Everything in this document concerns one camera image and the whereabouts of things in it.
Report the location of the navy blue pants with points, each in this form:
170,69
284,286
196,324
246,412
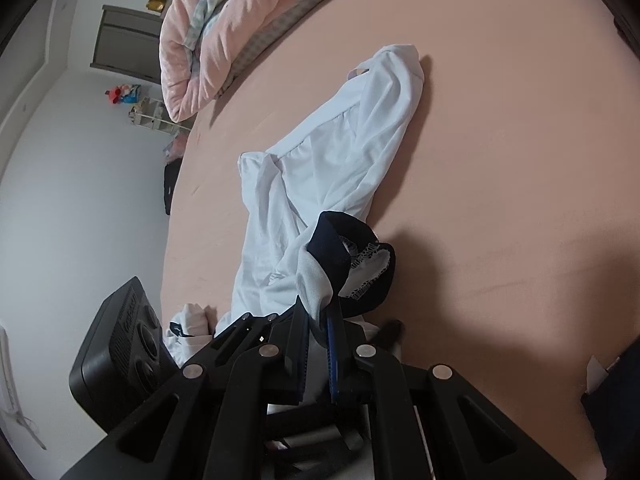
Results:
617,405

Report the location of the white shirt with navy trim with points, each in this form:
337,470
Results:
325,160

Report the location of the pink soft toy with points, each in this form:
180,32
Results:
175,149

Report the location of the yellow toy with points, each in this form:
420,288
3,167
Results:
156,4

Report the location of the red and blue plush toys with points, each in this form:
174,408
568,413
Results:
122,94

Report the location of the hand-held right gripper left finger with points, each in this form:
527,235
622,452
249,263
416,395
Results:
300,355

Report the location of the black bag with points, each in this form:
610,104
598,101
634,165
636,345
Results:
172,185

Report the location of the grey cabinet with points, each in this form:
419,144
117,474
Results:
130,45

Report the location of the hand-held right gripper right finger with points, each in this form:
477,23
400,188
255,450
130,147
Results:
332,355

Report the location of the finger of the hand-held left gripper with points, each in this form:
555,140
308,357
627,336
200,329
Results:
247,330

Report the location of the small white navy-trimmed garment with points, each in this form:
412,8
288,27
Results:
192,317

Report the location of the white shelf rack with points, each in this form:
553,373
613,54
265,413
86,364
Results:
155,117

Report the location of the pink patterned quilt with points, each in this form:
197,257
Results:
210,35

